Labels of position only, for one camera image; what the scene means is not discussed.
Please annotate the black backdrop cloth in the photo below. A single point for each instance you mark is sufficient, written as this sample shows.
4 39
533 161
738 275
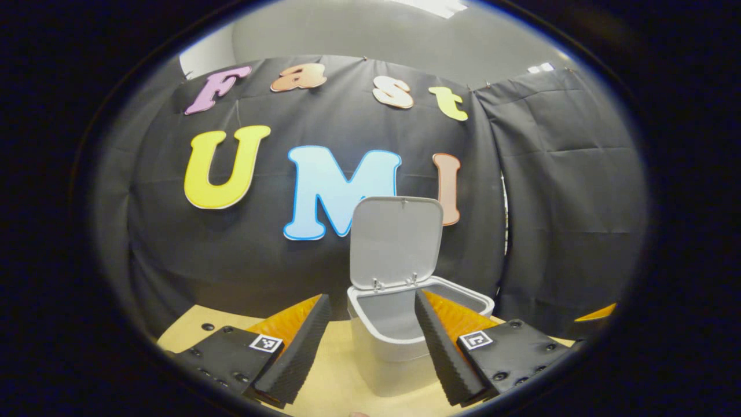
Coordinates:
278 260

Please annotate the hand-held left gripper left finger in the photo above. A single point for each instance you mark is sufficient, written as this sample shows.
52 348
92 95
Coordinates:
301 347

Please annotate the ceiling light panel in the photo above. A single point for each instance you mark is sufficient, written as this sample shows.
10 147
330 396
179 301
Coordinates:
540 67
431 6

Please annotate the wooden desktop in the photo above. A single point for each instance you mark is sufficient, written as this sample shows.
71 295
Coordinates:
341 370

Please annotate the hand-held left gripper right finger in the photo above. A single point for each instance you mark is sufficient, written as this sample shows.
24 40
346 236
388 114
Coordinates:
443 347

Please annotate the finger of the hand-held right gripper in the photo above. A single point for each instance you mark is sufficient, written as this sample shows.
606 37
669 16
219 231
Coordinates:
596 314

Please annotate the white desktop garbage bin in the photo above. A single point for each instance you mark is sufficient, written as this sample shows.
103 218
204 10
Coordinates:
393 243

